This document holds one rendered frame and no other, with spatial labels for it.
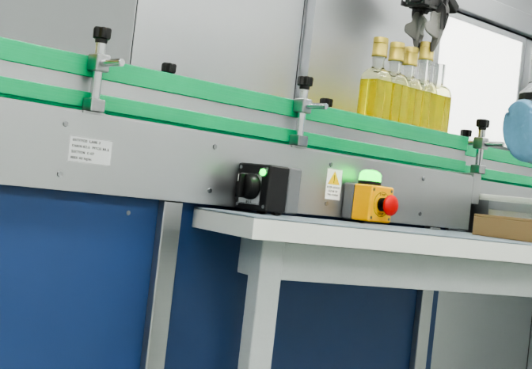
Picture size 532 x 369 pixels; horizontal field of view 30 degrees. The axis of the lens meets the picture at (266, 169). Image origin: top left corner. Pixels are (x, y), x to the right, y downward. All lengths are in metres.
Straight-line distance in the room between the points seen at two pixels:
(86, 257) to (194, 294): 0.24
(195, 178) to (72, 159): 0.25
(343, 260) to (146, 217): 0.33
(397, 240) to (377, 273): 0.07
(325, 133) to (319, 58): 0.39
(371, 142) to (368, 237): 0.47
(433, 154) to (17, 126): 1.04
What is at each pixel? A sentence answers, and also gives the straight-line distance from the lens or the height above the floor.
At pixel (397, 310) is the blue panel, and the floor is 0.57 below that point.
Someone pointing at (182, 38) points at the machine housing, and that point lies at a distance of 2.04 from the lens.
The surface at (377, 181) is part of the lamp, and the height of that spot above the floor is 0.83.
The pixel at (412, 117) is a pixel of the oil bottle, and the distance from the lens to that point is 2.31.
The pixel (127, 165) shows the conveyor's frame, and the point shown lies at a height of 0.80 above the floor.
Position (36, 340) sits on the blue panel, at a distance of 1.55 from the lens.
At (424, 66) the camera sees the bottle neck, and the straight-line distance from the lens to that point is 2.38.
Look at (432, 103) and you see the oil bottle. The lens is 2.37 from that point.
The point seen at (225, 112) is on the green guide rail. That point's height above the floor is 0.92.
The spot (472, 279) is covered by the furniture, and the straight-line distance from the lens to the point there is 1.78.
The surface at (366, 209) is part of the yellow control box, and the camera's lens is 1.89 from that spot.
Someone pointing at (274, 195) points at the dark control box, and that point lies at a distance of 1.68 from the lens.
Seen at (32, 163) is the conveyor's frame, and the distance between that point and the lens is 1.48.
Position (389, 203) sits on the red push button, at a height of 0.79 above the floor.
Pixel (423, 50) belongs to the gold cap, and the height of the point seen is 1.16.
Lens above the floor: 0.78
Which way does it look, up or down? 1 degrees up
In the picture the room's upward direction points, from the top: 6 degrees clockwise
